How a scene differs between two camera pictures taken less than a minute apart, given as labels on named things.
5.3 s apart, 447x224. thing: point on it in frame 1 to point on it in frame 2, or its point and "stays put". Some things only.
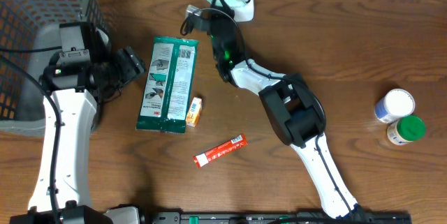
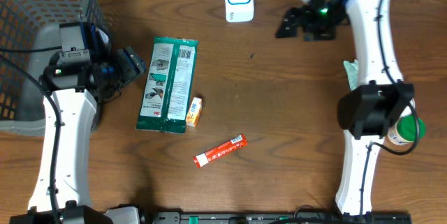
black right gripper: (223, 3) to (306, 11)
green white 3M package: (167, 85) stays put
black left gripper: (130, 68) stays put
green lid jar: (406, 130) stays put
